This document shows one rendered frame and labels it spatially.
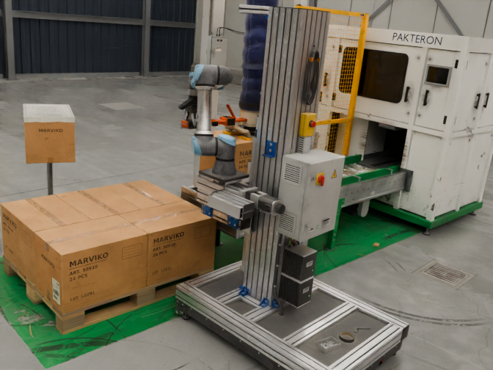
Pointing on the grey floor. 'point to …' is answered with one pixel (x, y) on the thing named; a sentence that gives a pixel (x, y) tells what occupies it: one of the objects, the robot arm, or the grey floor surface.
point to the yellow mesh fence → (348, 74)
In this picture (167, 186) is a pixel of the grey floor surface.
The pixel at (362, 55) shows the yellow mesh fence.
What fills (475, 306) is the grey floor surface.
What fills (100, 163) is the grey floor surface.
